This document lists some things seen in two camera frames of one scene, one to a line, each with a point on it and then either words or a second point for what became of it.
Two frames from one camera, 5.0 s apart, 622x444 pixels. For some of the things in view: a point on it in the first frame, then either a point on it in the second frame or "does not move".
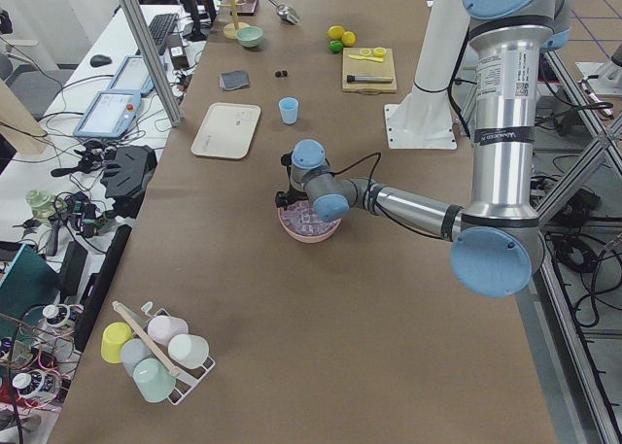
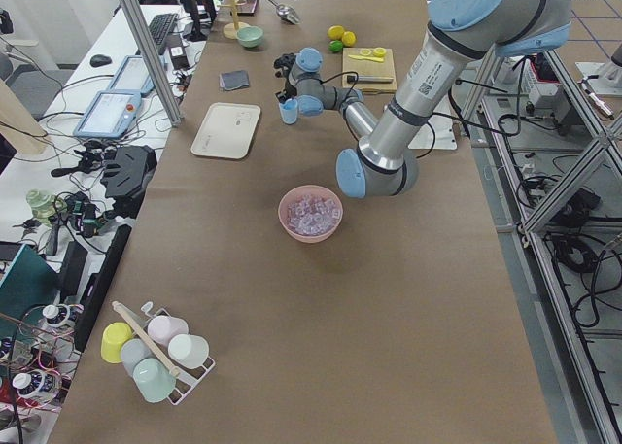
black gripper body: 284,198 → 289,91
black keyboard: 160,28 does not move
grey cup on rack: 133,352 does not move
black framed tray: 246,4 does not move
